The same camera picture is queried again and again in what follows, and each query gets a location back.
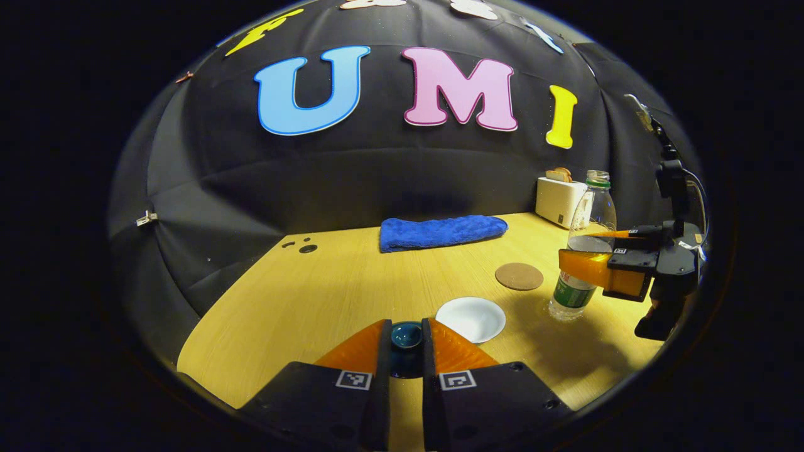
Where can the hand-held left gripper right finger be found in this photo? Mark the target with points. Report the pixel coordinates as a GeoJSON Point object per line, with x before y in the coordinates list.
{"type": "Point", "coordinates": [432, 389]}

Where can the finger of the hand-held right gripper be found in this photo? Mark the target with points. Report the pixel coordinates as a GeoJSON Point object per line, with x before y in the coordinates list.
{"type": "Point", "coordinates": [631, 270]}
{"type": "Point", "coordinates": [641, 233]}

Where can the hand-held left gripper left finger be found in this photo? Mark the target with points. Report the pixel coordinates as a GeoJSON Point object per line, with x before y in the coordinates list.
{"type": "Point", "coordinates": [380, 389]}

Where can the clear plastic water bottle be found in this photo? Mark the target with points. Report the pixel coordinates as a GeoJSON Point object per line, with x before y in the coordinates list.
{"type": "Point", "coordinates": [593, 216]}

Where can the blue teacup lid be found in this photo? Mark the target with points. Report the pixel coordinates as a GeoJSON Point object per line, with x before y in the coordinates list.
{"type": "Point", "coordinates": [406, 336]}

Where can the blue teacup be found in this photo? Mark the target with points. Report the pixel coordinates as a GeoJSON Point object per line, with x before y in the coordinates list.
{"type": "Point", "coordinates": [471, 319]}

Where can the round brown coaster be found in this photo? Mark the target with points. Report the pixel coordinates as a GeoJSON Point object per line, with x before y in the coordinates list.
{"type": "Point", "coordinates": [519, 276]}

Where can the white toaster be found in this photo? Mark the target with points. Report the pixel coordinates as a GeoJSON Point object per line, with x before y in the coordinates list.
{"type": "Point", "coordinates": [556, 202]}

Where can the toast slice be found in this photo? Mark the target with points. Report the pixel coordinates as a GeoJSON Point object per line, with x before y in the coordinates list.
{"type": "Point", "coordinates": [565, 174]}
{"type": "Point", "coordinates": [553, 176]}

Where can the blue towel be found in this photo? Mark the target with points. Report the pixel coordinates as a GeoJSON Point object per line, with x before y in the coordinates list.
{"type": "Point", "coordinates": [440, 231]}

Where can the black backdrop cloth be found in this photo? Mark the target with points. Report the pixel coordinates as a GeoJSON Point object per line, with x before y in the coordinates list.
{"type": "Point", "coordinates": [251, 188]}

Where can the white cloth clip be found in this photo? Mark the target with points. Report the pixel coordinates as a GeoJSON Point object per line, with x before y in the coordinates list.
{"type": "Point", "coordinates": [146, 218]}

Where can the red cloth clip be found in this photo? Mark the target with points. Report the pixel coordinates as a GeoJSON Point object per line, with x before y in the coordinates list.
{"type": "Point", "coordinates": [184, 77]}

